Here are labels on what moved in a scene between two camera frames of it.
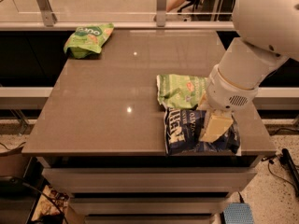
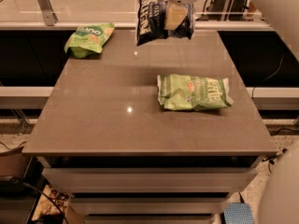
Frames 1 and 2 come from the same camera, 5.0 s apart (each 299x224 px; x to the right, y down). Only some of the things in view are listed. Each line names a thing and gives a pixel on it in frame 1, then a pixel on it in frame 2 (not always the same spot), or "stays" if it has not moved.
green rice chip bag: (87, 40) stays
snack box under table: (46, 206) stays
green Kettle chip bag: (177, 91) stays
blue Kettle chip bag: (182, 129) to (150, 21)
